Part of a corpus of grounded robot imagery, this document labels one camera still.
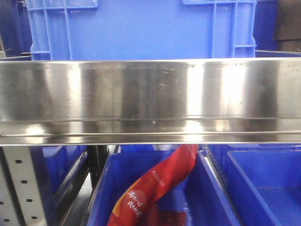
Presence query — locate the blue bin lower right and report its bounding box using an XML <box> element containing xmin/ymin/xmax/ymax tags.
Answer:
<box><xmin>204</xmin><ymin>144</ymin><xmax>301</xmax><ymax>226</ymax></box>

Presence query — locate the stainless steel shelf beam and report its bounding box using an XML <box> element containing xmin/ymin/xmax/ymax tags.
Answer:
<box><xmin>0</xmin><ymin>58</ymin><xmax>301</xmax><ymax>146</ymax></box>

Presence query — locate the red printed snack bag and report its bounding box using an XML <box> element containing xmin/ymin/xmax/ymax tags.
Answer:
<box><xmin>107</xmin><ymin>144</ymin><xmax>198</xmax><ymax>226</ymax></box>

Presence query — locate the blue crate on upper shelf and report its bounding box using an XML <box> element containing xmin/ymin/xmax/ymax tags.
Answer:
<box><xmin>26</xmin><ymin>0</ymin><xmax>256</xmax><ymax>60</ymax></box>

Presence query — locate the perforated grey metal upright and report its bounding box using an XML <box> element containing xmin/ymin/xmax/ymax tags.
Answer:
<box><xmin>3</xmin><ymin>146</ymin><xmax>48</xmax><ymax>226</ymax></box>

